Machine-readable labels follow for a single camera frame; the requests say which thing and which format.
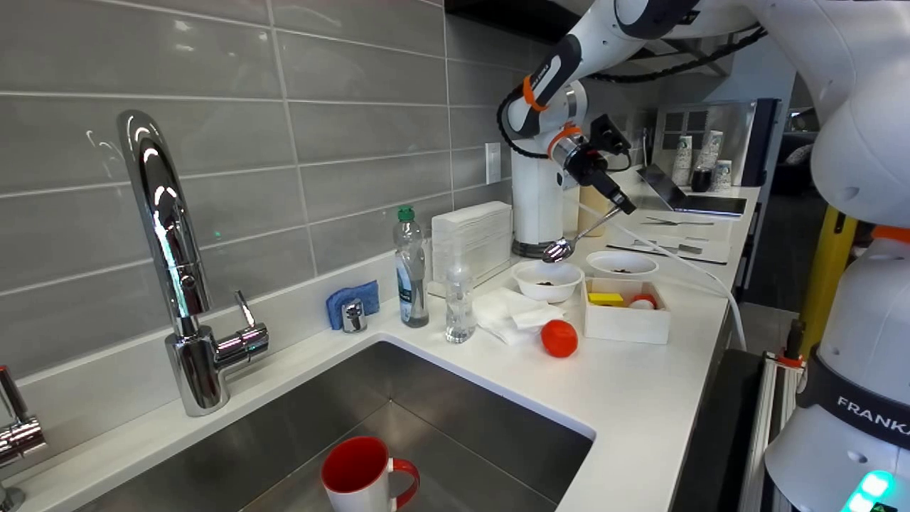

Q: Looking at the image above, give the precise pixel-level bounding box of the clear glass cup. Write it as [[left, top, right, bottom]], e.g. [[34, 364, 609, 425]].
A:
[[440, 258, 478, 347]]

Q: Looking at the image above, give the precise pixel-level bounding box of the small chrome knob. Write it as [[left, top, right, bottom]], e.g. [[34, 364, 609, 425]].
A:
[[340, 297, 370, 336]]

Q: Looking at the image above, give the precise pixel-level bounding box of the steel sink basin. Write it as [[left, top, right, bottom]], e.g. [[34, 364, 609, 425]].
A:
[[73, 337, 596, 512]]

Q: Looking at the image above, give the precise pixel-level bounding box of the white hose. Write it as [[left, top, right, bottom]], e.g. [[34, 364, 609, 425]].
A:
[[613, 222, 750, 353]]

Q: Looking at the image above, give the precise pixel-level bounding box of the stack of white napkins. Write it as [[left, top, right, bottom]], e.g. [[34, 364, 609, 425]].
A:
[[430, 198, 515, 286]]

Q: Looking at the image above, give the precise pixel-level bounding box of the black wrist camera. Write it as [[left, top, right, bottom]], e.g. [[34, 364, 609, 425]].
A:
[[586, 113, 637, 174]]

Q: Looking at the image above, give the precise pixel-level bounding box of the metal spoon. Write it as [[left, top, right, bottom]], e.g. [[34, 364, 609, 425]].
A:
[[539, 208, 626, 263]]

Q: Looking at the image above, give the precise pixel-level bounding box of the white plastic bowl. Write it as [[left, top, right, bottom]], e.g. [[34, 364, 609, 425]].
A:
[[508, 258, 586, 307], [582, 248, 659, 282]]

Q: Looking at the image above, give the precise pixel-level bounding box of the white wall outlet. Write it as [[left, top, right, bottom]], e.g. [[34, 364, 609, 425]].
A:
[[482, 138, 504, 187]]

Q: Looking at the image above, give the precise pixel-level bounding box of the dark bottle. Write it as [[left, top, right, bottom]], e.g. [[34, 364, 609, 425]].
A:
[[690, 128, 725, 195]]

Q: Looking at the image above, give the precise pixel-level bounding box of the red orange ball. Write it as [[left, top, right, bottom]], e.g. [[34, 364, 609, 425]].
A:
[[536, 315, 580, 361]]

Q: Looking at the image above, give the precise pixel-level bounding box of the open laptop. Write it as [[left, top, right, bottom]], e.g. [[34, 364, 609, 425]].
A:
[[639, 162, 750, 215]]

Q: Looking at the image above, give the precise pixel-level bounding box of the red and white mug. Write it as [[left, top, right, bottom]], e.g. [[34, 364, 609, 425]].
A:
[[319, 435, 422, 512]]

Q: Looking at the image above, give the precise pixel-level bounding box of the blue sponge holder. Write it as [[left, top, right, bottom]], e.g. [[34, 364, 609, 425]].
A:
[[324, 278, 380, 333]]

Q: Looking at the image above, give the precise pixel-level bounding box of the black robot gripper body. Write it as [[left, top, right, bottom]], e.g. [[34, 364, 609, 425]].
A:
[[553, 138, 609, 191]]

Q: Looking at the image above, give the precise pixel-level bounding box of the green capped water bottle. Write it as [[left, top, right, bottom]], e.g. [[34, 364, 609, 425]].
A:
[[391, 202, 431, 330]]

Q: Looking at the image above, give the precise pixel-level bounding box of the tall chrome faucet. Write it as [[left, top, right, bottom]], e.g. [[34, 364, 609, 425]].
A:
[[115, 108, 272, 420]]

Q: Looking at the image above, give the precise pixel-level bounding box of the yellow post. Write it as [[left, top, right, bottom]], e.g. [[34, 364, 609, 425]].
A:
[[795, 202, 862, 359]]

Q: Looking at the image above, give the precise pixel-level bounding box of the tan wooden board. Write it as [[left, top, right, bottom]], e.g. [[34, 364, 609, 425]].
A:
[[575, 181, 620, 242]]

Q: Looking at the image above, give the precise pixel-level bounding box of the small white bottle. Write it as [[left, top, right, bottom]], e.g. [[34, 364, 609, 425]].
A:
[[710, 155, 737, 195]]

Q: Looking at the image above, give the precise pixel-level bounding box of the small chrome tap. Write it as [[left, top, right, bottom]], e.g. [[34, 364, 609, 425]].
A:
[[0, 364, 49, 512]]

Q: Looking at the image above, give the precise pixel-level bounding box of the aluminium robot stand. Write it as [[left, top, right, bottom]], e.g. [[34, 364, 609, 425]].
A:
[[737, 350, 808, 512]]

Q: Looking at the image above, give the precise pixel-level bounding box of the black paper towel holder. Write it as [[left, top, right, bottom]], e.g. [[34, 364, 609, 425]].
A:
[[511, 235, 572, 260]]

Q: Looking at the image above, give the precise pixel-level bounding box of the yellow block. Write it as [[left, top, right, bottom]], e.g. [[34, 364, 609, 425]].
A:
[[586, 286, 627, 310]]

